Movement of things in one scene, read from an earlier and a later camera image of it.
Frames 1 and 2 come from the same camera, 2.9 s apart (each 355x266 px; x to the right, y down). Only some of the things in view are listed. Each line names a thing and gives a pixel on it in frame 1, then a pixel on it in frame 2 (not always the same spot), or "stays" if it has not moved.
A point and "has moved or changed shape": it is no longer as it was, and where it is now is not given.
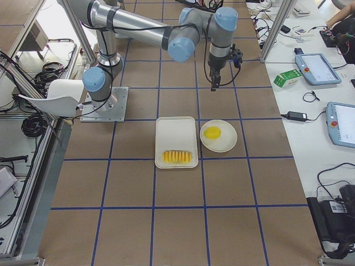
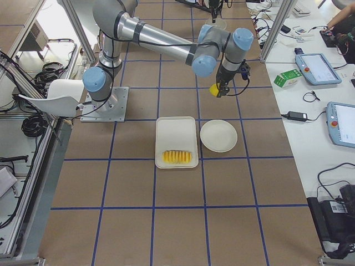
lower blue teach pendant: (340, 120) stays
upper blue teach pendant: (315, 66) stays
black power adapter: (297, 116) stays
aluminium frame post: (285, 11) stays
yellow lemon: (212, 132) has moved or changed shape
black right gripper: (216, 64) -> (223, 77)
